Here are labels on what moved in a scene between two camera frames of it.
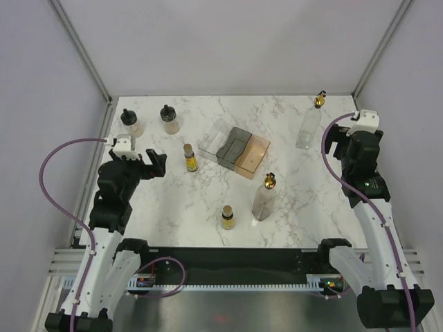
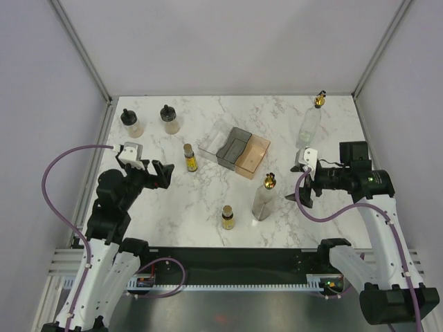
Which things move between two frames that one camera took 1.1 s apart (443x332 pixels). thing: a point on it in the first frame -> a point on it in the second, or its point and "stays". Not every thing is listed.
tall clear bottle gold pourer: x=311 y=123 stays
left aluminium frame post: x=72 y=34 stays
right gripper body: x=338 y=134 -> x=328 y=178
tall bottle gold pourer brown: x=265 y=198 stays
